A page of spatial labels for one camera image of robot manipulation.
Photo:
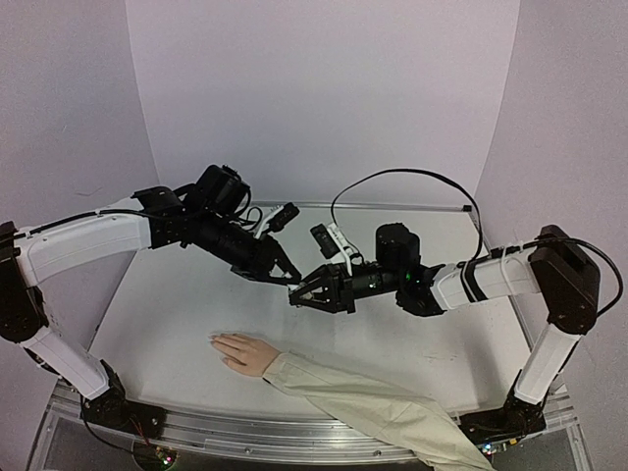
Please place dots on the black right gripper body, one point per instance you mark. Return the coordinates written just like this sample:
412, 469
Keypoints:
343, 287

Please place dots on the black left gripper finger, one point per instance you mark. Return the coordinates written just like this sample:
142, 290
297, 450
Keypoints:
282, 271
260, 277

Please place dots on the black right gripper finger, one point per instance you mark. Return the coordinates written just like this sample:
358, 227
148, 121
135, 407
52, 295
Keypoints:
316, 301
326, 276

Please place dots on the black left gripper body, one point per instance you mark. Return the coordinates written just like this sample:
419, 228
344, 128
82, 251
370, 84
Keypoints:
216, 239

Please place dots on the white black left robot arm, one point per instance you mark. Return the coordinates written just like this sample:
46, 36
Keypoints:
57, 279

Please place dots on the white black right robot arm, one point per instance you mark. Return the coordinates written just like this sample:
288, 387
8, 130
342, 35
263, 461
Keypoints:
553, 266

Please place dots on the mannequin hand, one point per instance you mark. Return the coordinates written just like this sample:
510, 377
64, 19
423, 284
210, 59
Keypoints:
250, 357

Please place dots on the beige sleeve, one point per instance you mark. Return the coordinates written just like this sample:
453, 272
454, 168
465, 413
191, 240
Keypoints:
380, 410

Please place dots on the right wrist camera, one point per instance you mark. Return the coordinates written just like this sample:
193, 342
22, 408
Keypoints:
335, 247

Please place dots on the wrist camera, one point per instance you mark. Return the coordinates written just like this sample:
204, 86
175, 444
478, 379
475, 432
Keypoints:
276, 220
335, 247

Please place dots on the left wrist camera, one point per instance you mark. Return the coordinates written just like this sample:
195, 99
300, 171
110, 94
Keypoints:
276, 220

